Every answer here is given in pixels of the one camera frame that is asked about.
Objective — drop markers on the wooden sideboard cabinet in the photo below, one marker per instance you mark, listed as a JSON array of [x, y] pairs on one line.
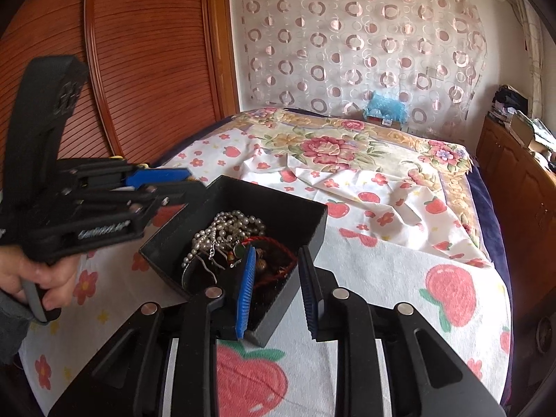
[[523, 194]]

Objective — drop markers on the black jewelry box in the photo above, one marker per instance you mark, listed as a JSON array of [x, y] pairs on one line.
[[195, 247]]

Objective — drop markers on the pink circle pattern curtain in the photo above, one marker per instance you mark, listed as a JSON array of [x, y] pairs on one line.
[[340, 57]]

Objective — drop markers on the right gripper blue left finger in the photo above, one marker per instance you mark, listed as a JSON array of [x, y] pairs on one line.
[[244, 290]]

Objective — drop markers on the dark clothes pile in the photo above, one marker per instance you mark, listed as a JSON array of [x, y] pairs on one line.
[[507, 103]]

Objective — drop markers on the blue plush toy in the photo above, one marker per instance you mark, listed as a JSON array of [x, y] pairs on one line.
[[385, 109]]

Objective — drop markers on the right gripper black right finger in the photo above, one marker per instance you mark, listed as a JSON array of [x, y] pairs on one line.
[[313, 301]]

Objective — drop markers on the left hand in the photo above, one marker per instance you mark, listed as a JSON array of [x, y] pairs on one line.
[[58, 280]]

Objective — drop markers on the cardboard box with papers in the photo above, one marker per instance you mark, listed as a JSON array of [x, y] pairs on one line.
[[532, 134]]

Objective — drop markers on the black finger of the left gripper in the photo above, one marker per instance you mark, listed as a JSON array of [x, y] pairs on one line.
[[175, 193]]

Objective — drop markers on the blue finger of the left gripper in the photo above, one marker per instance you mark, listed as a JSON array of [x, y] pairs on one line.
[[145, 177]]

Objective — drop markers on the strawberry print white sheet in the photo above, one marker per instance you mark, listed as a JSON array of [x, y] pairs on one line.
[[464, 299]]

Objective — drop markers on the beige window drape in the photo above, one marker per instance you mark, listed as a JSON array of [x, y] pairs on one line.
[[533, 37]]

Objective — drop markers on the wooden wardrobe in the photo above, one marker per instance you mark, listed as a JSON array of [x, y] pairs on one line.
[[160, 71]]

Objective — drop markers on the floral quilt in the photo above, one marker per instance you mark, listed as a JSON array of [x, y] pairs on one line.
[[360, 147]]

